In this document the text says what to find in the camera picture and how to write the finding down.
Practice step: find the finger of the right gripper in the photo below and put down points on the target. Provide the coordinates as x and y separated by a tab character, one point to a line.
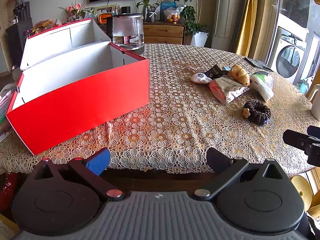
298	140
313	131

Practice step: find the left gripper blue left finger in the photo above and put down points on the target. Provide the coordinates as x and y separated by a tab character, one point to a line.
99	161

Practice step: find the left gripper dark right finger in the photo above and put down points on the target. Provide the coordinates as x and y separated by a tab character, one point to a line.
217	161

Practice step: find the white tissue pack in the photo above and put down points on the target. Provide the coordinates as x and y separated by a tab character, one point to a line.
262	82

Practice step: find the white pink snack packet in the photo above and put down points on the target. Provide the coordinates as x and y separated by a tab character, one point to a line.
226	89

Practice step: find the white round plush pouch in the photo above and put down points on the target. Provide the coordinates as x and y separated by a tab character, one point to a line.
200	78

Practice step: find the black small sachet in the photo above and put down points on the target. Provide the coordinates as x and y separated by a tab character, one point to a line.
215	72

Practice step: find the yellow toy duck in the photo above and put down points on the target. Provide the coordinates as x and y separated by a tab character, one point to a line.
239	75

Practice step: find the white pitcher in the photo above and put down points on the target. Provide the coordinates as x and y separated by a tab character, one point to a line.
315	96

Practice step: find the lace patterned tablecloth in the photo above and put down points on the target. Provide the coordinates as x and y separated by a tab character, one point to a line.
182	121

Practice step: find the red cardboard box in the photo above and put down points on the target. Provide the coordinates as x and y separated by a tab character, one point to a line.
74	79

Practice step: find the dark grey folded cloth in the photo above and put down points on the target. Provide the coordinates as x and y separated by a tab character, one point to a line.
258	64

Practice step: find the white washing machine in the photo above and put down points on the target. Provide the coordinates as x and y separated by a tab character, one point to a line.
288	48

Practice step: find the yellow curtain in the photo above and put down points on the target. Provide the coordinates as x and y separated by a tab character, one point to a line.
247	27

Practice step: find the white plant pot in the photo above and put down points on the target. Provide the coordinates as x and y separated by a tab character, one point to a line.
199	39

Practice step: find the glass electric kettle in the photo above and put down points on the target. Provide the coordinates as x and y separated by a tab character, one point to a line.
126	31

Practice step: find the wooden drawer cabinet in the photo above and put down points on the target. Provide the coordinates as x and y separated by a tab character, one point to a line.
163	33

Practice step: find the orange clock radio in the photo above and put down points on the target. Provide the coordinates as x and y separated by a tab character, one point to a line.
102	18

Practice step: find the bag of fruit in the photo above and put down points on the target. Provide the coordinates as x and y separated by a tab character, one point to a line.
173	15

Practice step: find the green leafy plant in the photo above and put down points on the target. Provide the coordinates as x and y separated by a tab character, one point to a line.
191	15

